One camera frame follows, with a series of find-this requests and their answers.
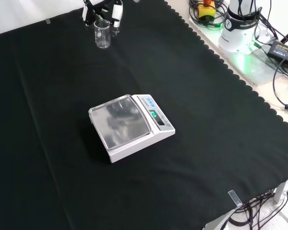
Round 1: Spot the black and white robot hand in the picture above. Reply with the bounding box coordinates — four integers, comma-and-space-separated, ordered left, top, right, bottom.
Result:
82, 0, 124, 37

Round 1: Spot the clear glass beaker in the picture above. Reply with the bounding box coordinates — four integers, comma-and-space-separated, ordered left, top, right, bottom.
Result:
94, 20, 111, 49

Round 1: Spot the white electronic balance steel pan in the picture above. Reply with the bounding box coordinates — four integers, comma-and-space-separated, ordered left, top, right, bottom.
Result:
88, 93, 176, 164

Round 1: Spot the yellow stop button box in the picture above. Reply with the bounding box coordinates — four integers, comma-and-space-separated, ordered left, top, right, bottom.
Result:
197, 0, 217, 20

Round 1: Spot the black scalloped bench cloth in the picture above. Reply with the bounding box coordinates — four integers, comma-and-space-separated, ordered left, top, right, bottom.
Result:
0, 0, 288, 230

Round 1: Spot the black power adapter brick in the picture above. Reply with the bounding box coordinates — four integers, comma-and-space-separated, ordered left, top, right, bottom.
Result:
266, 40, 288, 66

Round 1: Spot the clear tape strip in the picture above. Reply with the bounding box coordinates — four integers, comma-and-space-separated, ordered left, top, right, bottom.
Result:
228, 189, 243, 208

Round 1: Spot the white table leg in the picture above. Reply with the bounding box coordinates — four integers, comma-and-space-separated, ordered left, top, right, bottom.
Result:
274, 181, 287, 205

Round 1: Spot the black cable with ribbed plug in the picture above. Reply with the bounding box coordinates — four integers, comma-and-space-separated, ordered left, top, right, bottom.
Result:
272, 57, 288, 112

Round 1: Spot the grey metal table frame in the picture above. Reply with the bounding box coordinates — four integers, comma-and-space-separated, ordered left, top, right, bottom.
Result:
204, 207, 239, 230

